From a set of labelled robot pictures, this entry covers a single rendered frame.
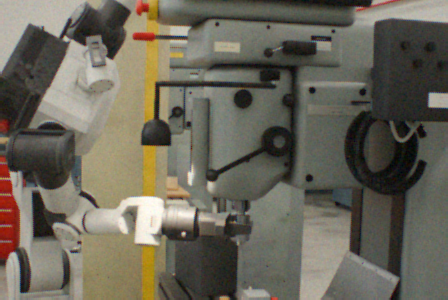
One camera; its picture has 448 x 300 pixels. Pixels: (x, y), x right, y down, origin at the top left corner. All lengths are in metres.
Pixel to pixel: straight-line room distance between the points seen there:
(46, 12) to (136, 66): 7.39
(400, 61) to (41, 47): 0.91
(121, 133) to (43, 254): 1.38
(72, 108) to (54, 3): 9.00
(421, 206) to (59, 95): 0.93
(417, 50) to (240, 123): 0.44
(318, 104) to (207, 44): 0.30
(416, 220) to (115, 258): 2.04
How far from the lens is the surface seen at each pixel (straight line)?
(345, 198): 9.76
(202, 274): 2.02
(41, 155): 1.64
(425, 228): 1.69
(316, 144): 1.60
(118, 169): 3.36
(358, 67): 1.65
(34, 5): 10.70
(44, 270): 2.09
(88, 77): 1.68
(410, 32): 1.42
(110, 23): 1.91
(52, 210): 1.83
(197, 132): 1.62
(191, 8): 1.52
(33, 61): 1.77
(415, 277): 1.71
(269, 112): 1.58
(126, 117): 3.35
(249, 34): 1.55
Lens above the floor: 1.55
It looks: 3 degrees down
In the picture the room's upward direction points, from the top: 2 degrees clockwise
